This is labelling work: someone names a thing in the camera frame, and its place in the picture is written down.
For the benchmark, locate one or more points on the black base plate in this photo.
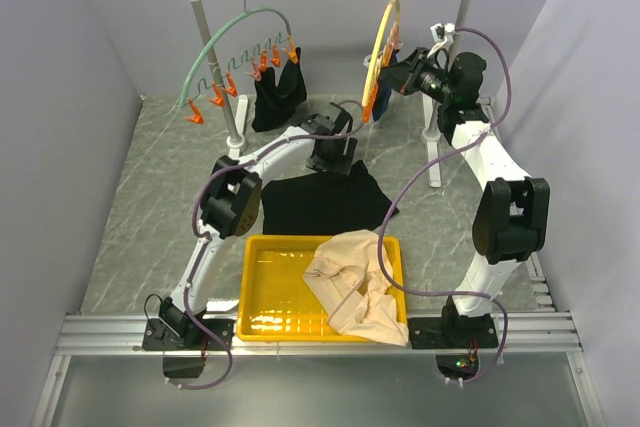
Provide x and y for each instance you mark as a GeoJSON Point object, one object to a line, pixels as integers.
{"type": "Point", "coordinates": [159, 336]}
{"type": "Point", "coordinates": [436, 333]}

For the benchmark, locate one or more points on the black hanging underwear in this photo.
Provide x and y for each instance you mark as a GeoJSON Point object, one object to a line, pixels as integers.
{"type": "Point", "coordinates": [277, 100]}

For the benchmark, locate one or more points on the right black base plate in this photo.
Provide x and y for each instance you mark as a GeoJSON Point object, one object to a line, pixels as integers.
{"type": "Point", "coordinates": [436, 333]}

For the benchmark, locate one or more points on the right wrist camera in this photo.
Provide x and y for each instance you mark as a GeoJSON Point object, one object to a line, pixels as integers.
{"type": "Point", "coordinates": [443, 35]}

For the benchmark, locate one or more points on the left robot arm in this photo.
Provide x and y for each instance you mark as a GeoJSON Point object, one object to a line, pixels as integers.
{"type": "Point", "coordinates": [228, 205]}

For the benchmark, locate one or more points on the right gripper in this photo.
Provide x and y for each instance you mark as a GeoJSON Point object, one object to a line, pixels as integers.
{"type": "Point", "coordinates": [403, 77]}

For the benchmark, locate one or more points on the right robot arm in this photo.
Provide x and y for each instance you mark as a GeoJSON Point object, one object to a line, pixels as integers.
{"type": "Point", "coordinates": [511, 220]}

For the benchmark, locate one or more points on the navy white hanging underwear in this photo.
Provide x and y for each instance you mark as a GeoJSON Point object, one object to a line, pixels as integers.
{"type": "Point", "coordinates": [383, 95]}

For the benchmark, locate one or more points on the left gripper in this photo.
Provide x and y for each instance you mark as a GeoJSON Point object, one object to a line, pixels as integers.
{"type": "Point", "coordinates": [342, 165]}

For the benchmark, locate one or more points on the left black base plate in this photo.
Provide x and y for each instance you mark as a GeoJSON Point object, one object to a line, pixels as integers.
{"type": "Point", "coordinates": [159, 336]}

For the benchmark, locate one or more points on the beige cloth underwear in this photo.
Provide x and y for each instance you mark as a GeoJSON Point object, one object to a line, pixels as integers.
{"type": "Point", "coordinates": [349, 276]}

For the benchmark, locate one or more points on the yellow plastic tray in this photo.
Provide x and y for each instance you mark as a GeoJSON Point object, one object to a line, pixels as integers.
{"type": "Point", "coordinates": [277, 305]}

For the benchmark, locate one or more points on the yellow clip hanger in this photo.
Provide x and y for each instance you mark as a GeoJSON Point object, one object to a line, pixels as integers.
{"type": "Point", "coordinates": [386, 41]}

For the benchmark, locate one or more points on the black underwear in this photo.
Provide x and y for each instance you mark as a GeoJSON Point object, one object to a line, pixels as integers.
{"type": "Point", "coordinates": [277, 100]}
{"type": "Point", "coordinates": [324, 204]}

